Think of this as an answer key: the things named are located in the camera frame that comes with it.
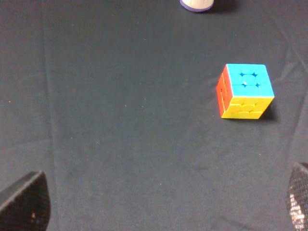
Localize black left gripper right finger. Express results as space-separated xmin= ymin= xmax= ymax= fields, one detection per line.
xmin=286 ymin=162 xmax=308 ymax=231

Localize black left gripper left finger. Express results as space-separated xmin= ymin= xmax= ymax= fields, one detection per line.
xmin=0 ymin=171 xmax=51 ymax=231

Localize colourful puzzle cube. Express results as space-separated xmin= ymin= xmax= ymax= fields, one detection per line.
xmin=216 ymin=64 xmax=275 ymax=119

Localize black tablecloth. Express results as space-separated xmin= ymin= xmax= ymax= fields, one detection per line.
xmin=0 ymin=0 xmax=308 ymax=231

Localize purple capped cardboard cylinder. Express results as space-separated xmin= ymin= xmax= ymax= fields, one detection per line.
xmin=180 ymin=0 xmax=214 ymax=13

